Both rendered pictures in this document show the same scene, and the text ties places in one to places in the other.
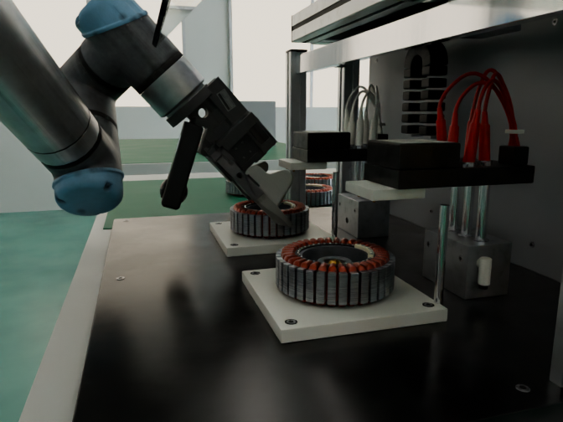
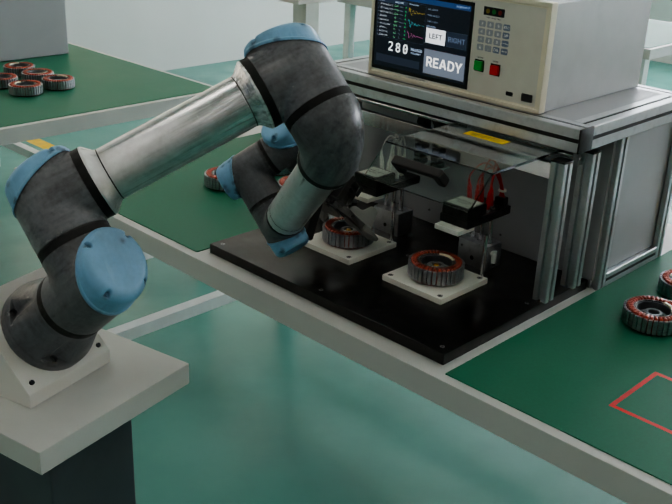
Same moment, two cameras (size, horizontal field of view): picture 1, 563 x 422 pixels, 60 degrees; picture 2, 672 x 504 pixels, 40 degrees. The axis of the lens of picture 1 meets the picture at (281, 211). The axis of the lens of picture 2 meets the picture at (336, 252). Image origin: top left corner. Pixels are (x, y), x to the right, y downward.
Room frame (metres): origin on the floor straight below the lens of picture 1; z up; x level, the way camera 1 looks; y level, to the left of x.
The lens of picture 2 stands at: (-0.92, 0.98, 1.55)
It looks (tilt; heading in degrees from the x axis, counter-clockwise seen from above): 23 degrees down; 330
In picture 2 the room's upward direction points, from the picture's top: 3 degrees clockwise
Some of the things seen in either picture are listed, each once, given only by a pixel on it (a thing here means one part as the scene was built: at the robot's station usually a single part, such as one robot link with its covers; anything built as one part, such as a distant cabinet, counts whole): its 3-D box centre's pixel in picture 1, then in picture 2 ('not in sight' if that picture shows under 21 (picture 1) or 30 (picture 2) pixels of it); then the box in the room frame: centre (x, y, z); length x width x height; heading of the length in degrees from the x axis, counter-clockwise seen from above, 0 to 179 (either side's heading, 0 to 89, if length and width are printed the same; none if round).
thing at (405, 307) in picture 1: (333, 293); (434, 278); (0.45, -0.05, 0.78); 0.15 x 0.15 x 0.01; 16
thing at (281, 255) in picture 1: (334, 268); (435, 267); (0.45, -0.05, 0.80); 0.11 x 0.11 x 0.04
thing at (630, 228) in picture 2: not in sight; (636, 200); (0.36, -0.49, 0.91); 0.28 x 0.03 x 0.32; 106
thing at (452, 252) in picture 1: (463, 259); (479, 250); (0.49, -0.19, 0.80); 0.08 x 0.05 x 0.06; 16
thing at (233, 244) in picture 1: (269, 234); (347, 242); (0.68, 0.02, 0.78); 0.15 x 0.15 x 0.01; 16
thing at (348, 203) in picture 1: (362, 213); (392, 218); (0.72, -0.12, 0.80); 0.08 x 0.05 x 0.06; 16
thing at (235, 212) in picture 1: (269, 217); (348, 232); (0.68, 0.02, 0.80); 0.11 x 0.11 x 0.04
